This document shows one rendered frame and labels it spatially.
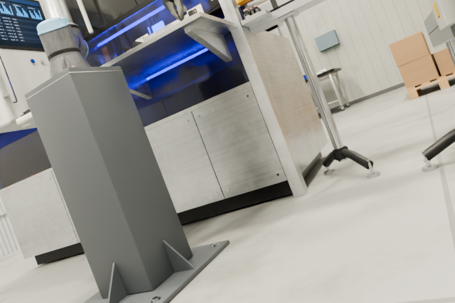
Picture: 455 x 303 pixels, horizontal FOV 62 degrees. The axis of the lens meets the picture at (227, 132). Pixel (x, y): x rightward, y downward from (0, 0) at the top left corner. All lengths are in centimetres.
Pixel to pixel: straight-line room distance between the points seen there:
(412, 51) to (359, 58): 402
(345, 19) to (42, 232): 754
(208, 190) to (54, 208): 114
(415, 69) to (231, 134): 336
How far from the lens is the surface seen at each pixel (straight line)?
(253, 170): 191
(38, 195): 284
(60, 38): 150
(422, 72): 495
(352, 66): 892
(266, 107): 184
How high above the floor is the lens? 41
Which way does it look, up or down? level
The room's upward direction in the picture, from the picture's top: 21 degrees counter-clockwise
